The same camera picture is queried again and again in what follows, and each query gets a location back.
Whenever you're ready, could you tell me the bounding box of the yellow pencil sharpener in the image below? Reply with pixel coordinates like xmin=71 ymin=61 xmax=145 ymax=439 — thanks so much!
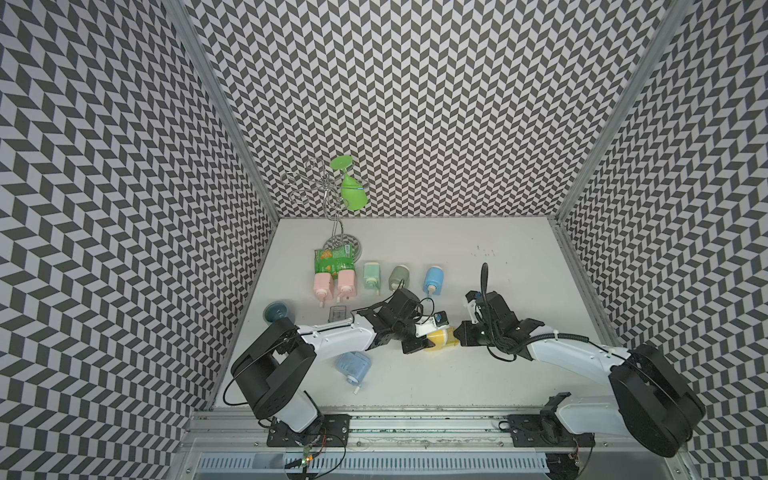
xmin=427 ymin=327 xmax=460 ymax=352

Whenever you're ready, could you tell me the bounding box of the grey transparent tray left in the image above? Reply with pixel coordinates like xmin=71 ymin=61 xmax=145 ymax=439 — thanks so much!
xmin=328 ymin=305 xmax=349 ymax=323

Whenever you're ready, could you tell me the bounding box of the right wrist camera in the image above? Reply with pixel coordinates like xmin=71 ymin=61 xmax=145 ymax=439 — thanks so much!
xmin=465 ymin=290 xmax=483 ymax=324

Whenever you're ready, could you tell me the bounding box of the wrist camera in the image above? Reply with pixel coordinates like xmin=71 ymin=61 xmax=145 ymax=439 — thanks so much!
xmin=415 ymin=311 xmax=450 ymax=337
xmin=465 ymin=290 xmax=483 ymax=324

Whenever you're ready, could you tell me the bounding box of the light blue pencil sharpener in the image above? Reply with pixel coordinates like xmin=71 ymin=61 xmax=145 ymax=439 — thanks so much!
xmin=335 ymin=352 xmax=372 ymax=394

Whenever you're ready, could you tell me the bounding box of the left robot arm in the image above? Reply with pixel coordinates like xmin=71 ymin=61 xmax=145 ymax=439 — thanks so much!
xmin=230 ymin=288 xmax=449 ymax=434

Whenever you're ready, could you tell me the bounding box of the mint green pencil sharpener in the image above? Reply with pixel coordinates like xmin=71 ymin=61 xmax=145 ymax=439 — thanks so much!
xmin=363 ymin=261 xmax=381 ymax=295

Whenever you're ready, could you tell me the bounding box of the green plastic cup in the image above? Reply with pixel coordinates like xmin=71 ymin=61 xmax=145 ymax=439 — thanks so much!
xmin=329 ymin=155 xmax=368 ymax=211

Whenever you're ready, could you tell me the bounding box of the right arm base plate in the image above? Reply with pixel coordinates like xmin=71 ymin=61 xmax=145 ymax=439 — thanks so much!
xmin=504 ymin=414 xmax=596 ymax=449

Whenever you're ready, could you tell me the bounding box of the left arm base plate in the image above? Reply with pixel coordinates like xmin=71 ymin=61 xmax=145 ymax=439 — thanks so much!
xmin=266 ymin=414 xmax=352 ymax=447

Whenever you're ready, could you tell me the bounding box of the aluminium front rail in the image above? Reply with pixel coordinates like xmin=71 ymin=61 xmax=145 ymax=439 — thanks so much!
xmin=176 ymin=406 xmax=645 ymax=453

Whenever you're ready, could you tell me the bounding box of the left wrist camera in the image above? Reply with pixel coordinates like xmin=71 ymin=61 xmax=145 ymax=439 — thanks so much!
xmin=415 ymin=311 xmax=450 ymax=337

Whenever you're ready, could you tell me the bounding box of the teal ceramic cup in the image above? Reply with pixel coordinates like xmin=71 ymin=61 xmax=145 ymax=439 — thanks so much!
xmin=262 ymin=301 xmax=295 ymax=324

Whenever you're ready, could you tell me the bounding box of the green snack packet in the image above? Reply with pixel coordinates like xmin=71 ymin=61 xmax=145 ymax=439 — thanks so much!
xmin=314 ymin=244 xmax=355 ymax=278

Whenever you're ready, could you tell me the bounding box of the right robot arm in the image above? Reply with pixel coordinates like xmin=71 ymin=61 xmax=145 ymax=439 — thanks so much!
xmin=454 ymin=290 xmax=705 ymax=458

